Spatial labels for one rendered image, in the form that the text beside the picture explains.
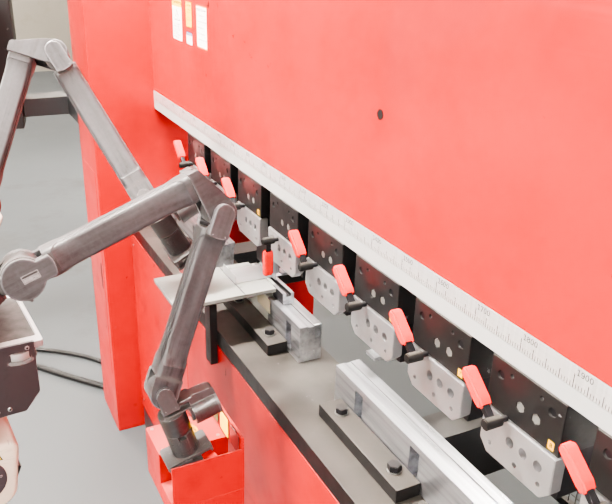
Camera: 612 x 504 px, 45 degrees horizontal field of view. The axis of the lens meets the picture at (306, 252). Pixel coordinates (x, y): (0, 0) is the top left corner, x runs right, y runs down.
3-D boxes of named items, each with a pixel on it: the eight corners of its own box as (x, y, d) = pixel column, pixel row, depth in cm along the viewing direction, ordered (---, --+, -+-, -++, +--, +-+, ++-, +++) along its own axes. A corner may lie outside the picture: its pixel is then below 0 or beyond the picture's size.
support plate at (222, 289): (153, 281, 192) (153, 278, 191) (248, 265, 203) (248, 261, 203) (175, 311, 177) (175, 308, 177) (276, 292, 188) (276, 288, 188)
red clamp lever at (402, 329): (388, 308, 127) (410, 362, 123) (409, 304, 129) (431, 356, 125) (384, 313, 128) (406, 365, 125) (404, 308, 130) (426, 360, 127)
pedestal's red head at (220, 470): (148, 470, 175) (143, 405, 168) (212, 451, 182) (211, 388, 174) (174, 526, 158) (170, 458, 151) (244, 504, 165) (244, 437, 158)
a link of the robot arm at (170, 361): (200, 193, 152) (215, 200, 143) (226, 201, 155) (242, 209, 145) (138, 391, 155) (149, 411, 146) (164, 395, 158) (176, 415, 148)
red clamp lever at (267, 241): (260, 274, 177) (260, 236, 174) (276, 271, 179) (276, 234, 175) (263, 277, 176) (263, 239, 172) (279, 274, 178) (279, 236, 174)
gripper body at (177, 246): (187, 238, 189) (172, 216, 184) (200, 253, 180) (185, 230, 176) (166, 253, 187) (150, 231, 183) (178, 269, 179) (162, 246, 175)
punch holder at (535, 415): (478, 444, 117) (491, 353, 110) (520, 430, 121) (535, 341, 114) (546, 505, 105) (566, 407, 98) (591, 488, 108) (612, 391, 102)
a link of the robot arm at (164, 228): (142, 215, 178) (148, 223, 174) (166, 199, 180) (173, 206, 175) (156, 236, 182) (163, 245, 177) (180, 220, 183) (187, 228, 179)
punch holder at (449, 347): (406, 380, 133) (414, 297, 127) (445, 369, 137) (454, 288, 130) (458, 426, 121) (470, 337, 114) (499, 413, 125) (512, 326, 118)
